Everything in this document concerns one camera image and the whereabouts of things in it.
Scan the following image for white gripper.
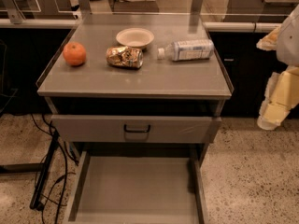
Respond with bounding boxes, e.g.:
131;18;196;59
256;5;299;131

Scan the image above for orange gold can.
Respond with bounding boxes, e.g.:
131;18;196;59
106;46;143;69

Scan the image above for grey metal drawer cabinet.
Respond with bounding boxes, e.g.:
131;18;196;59
36;12;235;224

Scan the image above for closed top drawer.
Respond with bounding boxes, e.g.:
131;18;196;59
52;115;221;144

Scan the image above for open middle drawer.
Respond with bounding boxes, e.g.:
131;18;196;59
63;149;208;224

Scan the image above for clear plastic water bottle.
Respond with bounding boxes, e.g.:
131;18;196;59
157;39;214;62

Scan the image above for white paper bowl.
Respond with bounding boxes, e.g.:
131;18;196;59
116;28;154;49

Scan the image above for orange fruit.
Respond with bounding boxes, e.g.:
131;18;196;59
63;42;86;66

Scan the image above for black metal stand leg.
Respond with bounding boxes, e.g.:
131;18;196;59
0;132;58;210

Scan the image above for black drawer handle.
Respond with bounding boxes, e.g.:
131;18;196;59
123;124;151;133

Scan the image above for white horizontal rail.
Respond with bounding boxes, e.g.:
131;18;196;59
0;19;280;33

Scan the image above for black floor cables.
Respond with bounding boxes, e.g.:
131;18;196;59
29;113;80;224

